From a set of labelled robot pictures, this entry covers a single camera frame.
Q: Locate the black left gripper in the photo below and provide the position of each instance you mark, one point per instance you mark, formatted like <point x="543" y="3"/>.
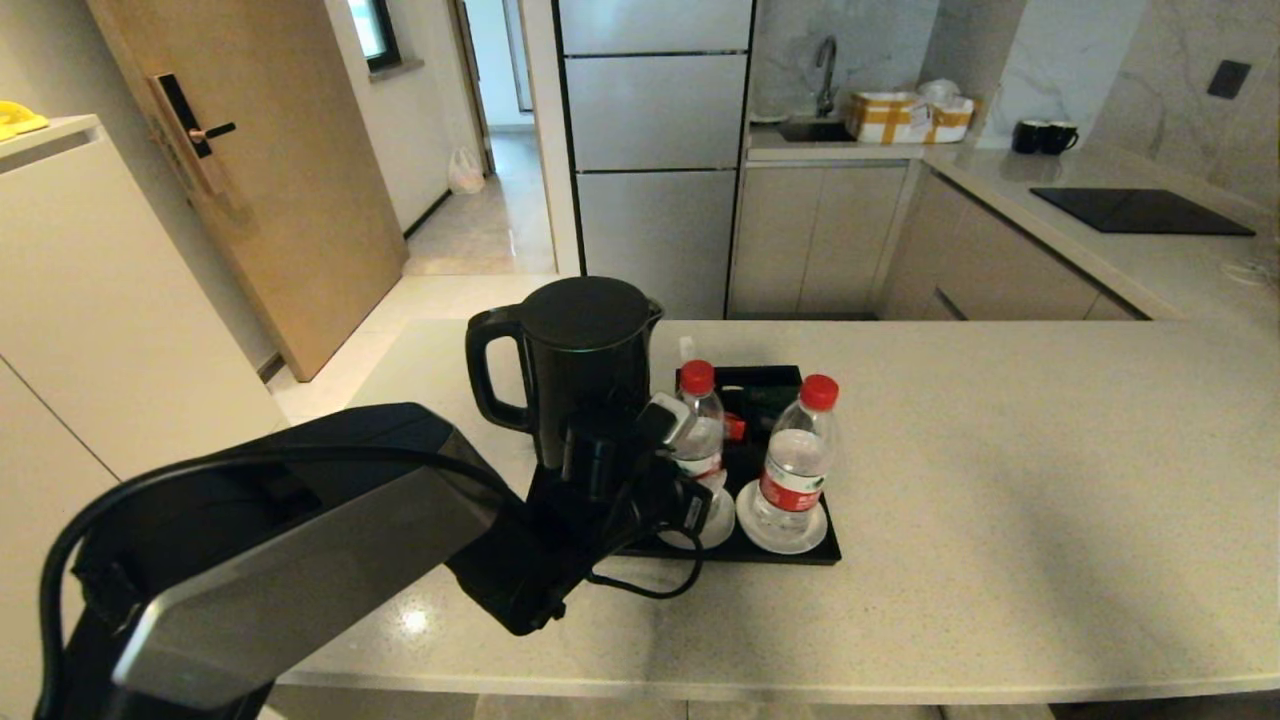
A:
<point x="665" y="500"/>

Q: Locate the red-capped plastic water bottle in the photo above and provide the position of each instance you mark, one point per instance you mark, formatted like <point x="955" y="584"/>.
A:
<point x="700" y="415"/>
<point x="795" y="465"/>

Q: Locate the black electric kettle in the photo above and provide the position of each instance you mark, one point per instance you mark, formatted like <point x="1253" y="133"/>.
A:
<point x="590" y="340"/>

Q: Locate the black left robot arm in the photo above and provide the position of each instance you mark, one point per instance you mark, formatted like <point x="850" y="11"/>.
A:
<point x="300" y="540"/>

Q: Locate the white paper coaster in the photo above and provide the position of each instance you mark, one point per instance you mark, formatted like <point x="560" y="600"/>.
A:
<point x="720" y="520"/>
<point x="747" y="525"/>

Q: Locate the black serving tray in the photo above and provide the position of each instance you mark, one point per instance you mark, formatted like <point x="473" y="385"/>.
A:
<point x="780" y="553"/>

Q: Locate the white stick sachet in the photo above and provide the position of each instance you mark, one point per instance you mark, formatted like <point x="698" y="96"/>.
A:
<point x="687" y="350"/>

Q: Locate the black condiment holder box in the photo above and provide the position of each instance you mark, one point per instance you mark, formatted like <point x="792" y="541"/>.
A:
<point x="765" y="380"/>

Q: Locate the beige kitchen base cabinets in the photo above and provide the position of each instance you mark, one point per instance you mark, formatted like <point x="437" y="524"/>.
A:
<point x="810" y="240"/>

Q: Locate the silver refrigerator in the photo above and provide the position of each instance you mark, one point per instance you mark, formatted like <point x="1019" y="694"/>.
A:
<point x="655" y="200"/>

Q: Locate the white tied plastic bag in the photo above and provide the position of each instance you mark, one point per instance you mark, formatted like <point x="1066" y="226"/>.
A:
<point x="465" y="172"/>

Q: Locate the steel kitchen sink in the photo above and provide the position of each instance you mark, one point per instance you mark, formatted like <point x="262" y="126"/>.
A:
<point x="815" y="131"/>

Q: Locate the chrome kitchen faucet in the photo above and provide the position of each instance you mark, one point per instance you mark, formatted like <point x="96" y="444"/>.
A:
<point x="826" y="94"/>

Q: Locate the cardboard box with yellow tape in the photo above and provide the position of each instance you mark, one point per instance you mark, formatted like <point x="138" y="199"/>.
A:
<point x="885" y="118"/>

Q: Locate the light wooden door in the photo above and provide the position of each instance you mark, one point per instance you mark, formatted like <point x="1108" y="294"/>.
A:
<point x="290" y="200"/>

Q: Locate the white crumpled plastic bag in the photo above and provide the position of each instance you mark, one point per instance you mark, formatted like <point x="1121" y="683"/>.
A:
<point x="940" y="92"/>

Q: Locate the black mug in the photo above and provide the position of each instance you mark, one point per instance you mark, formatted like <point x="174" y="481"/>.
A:
<point x="1027" y="137"/>
<point x="1058" y="138"/>

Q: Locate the dark framed window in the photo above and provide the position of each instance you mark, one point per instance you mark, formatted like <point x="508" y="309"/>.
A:
<point x="372" y="30"/>

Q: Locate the black induction cooktop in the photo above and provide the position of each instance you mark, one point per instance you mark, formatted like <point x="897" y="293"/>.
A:
<point x="1142" y="210"/>

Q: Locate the white cabinet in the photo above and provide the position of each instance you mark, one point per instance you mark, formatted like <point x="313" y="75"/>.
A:
<point x="100" y="320"/>

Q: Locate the yellow object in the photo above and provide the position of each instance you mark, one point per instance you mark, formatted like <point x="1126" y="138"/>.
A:
<point x="18" y="118"/>

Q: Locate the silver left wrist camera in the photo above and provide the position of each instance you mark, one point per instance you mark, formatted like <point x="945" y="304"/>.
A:
<point x="668" y="418"/>

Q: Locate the dark wall socket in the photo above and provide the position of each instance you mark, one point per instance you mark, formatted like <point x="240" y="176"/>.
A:
<point x="1229" y="80"/>

